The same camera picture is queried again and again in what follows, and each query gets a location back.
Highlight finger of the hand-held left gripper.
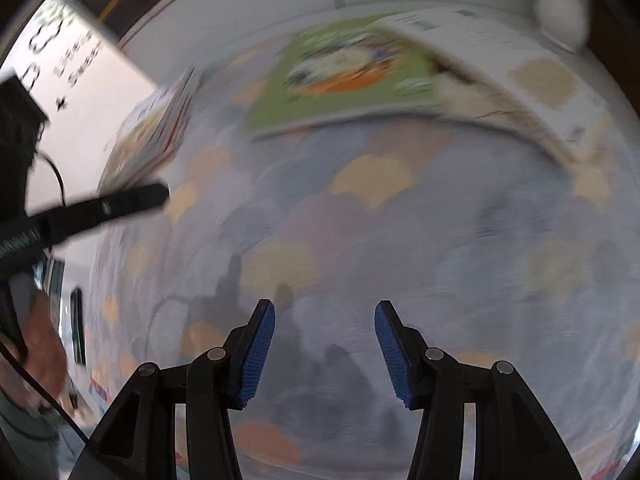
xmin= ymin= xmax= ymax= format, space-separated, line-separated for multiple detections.
xmin=47 ymin=182 xmax=171 ymax=248

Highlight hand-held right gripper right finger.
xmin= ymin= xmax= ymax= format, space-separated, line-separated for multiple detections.
xmin=375 ymin=300 xmax=583 ymax=480

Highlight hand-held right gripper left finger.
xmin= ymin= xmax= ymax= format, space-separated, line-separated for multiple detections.
xmin=72 ymin=299 xmax=276 ymax=480

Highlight stack of illustrated books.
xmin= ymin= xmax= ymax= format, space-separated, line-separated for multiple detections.
xmin=96 ymin=66 xmax=203 ymax=196

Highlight light green book orange picture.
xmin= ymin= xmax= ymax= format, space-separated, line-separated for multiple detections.
xmin=244 ymin=14 xmax=448 ymax=142

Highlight white book tan patch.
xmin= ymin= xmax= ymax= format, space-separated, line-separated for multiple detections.
xmin=382 ymin=6 xmax=608 ymax=163

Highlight person's left hand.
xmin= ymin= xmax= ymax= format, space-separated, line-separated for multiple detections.
xmin=0 ymin=290 xmax=71 ymax=413

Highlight white vase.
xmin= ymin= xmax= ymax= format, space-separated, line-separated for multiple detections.
xmin=531 ymin=0 xmax=592 ymax=53

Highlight black wall decals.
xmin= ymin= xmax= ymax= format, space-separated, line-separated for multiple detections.
xmin=15 ymin=2 xmax=106 ymax=111

